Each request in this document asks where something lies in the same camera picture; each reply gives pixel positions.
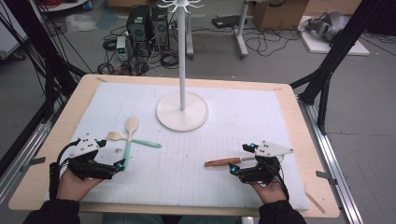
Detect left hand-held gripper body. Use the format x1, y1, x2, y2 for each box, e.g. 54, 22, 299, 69
66, 133, 117, 181

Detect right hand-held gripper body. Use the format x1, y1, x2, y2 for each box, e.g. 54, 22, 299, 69
237, 139, 294, 187

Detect whisk with brown wooden handle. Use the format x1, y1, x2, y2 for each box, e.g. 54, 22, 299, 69
204, 156, 257, 168

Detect wooden spatula with green handle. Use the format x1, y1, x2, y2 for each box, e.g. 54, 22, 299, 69
106, 131, 163, 148

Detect wooden spoon with green handle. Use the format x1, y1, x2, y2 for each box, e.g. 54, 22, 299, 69
122, 116, 140, 172

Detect white hook stand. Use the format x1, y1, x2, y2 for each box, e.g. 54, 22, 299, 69
156, 0, 209, 133

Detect person's right hand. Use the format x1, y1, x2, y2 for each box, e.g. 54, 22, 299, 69
248, 179, 289, 205

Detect person's left hand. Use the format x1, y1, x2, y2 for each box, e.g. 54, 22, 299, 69
56, 167, 105, 203

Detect white grid mat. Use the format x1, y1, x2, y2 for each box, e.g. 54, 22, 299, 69
43, 81, 309, 210

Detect thin wooden stick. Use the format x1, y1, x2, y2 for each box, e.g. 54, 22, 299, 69
304, 190, 327, 215

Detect white power supply unit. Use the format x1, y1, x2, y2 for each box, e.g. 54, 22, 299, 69
116, 35, 129, 62

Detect thick white metal leg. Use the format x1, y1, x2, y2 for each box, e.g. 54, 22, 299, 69
234, 0, 250, 60

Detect large black computer tower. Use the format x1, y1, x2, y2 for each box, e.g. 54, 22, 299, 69
125, 5, 152, 57

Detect clear plastic bag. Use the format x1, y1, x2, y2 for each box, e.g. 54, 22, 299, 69
64, 13, 98, 34

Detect white floor board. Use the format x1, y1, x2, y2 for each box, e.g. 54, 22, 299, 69
298, 15, 371, 57

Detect teal sheet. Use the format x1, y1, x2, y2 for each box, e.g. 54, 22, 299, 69
95, 11, 120, 31

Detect flat black device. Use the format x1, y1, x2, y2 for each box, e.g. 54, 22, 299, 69
212, 14, 248, 30

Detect small black computer tower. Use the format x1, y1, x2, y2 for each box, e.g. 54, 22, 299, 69
151, 7, 171, 52

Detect large cardboard box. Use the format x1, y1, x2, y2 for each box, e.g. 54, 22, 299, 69
251, 0, 310, 32

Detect white cabinet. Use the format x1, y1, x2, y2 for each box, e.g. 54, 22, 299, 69
0, 0, 29, 60

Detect round white table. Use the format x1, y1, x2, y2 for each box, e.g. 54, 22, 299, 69
36, 0, 90, 13

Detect low cardboard box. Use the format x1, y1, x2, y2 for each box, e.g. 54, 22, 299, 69
106, 0, 157, 8

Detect grey headset device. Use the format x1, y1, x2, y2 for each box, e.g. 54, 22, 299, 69
304, 11, 351, 43

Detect right hand-held gripper black cable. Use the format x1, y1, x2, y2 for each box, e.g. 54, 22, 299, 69
271, 162, 290, 202

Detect hand-held gripper black cable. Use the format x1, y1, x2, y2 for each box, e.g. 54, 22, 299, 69
271, 162, 290, 202
49, 138, 81, 201

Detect left hand-held gripper black cable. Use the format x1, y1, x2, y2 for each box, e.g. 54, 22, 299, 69
49, 138, 81, 201

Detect grey metal bracket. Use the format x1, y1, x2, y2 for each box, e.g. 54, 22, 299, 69
316, 170, 339, 186
20, 156, 47, 173

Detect aluminium rail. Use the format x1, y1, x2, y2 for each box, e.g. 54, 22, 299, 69
0, 102, 64, 203
297, 96, 363, 224

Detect black frame with cables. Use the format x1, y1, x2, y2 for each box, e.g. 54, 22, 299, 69
0, 0, 88, 176

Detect tangle of black cables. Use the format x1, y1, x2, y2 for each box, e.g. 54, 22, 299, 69
97, 26, 181, 77

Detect black frame struts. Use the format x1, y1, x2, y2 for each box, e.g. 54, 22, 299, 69
289, 0, 396, 135

